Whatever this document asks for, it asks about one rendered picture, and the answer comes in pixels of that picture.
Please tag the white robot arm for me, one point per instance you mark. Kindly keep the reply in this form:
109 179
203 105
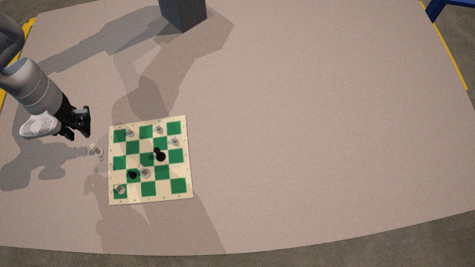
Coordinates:
25 81

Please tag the green and white chessboard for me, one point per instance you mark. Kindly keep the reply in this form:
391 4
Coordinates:
169 180

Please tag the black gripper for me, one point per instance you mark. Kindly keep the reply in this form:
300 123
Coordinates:
69 116

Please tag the white pawn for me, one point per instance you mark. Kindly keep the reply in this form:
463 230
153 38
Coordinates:
159 129
174 140
130 133

